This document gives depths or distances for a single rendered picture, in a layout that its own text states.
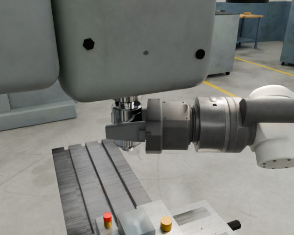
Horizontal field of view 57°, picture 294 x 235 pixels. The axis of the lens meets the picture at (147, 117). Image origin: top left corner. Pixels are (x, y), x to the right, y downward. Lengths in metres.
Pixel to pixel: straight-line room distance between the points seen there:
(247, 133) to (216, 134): 0.04
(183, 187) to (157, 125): 1.91
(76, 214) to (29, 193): 1.65
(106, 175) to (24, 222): 1.34
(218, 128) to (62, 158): 0.69
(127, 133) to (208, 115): 0.12
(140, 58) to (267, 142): 0.23
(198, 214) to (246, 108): 0.33
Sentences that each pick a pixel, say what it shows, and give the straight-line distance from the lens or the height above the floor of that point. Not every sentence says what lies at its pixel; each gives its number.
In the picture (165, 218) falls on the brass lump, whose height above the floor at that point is 1.03.
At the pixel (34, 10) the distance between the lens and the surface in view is 0.26.
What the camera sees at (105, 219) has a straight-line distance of 0.55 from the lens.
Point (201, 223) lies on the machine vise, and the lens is 0.64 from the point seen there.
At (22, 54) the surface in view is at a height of 1.38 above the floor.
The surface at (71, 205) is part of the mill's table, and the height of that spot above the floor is 0.91.
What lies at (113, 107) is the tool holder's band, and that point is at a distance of 0.41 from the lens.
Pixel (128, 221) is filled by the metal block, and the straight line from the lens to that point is 0.52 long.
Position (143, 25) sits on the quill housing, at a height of 1.39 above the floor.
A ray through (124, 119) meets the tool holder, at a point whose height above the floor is 1.25.
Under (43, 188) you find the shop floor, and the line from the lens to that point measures 2.40.
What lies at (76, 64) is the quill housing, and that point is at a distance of 0.29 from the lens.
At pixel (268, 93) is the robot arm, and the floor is 1.28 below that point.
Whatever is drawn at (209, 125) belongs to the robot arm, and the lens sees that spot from 0.40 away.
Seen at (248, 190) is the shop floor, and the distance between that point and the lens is 2.37.
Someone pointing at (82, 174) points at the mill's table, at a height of 0.91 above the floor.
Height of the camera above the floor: 1.43
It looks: 25 degrees down
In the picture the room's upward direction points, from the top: straight up
